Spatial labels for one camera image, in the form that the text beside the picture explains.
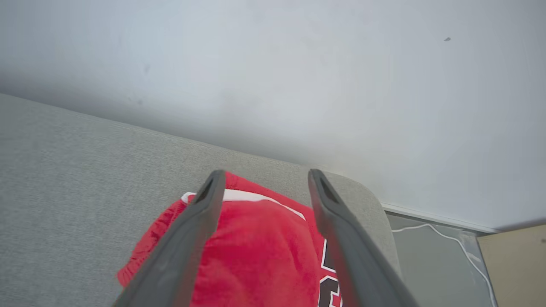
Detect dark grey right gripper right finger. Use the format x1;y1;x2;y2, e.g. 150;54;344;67
308;168;421;307

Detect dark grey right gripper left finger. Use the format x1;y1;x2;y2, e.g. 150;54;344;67
113;169;227;307

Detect red shorts with white stripe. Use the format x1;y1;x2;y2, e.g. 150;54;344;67
117;170;327;307

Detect white baseboard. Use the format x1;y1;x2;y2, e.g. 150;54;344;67
380;202;500;235

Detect grey fabric sofa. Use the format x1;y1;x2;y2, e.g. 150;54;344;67
0;93;404;307

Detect beige wooden board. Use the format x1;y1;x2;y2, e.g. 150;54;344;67
476;223;546;307

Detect white floor cable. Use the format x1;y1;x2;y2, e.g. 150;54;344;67
391;223;498;307

